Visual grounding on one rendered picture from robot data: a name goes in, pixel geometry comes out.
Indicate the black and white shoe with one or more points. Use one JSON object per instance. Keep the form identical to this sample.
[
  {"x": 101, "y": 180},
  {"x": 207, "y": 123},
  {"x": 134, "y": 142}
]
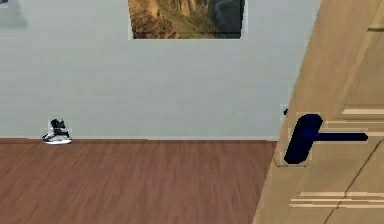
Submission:
[{"x": 57, "y": 133}]

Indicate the framed landscape picture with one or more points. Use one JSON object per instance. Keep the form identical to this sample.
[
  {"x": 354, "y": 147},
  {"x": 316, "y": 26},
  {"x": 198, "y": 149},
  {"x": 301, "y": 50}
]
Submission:
[{"x": 173, "y": 20}]

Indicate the light wooden room door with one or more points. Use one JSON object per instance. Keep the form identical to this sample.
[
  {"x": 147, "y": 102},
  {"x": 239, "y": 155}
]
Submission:
[{"x": 343, "y": 83}]

